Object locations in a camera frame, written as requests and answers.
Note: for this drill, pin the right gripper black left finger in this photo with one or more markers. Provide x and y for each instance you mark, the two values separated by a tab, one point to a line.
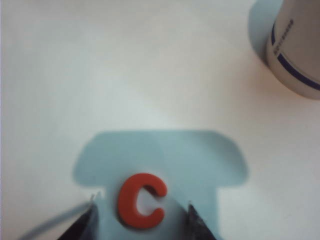
85	225

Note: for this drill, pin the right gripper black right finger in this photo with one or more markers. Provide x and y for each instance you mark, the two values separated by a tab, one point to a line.
197	225

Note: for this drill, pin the red letter c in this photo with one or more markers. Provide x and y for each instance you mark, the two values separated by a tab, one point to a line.
127	200

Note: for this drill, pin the white paper cup blue logo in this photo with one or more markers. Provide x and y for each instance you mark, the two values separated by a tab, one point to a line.
295	50

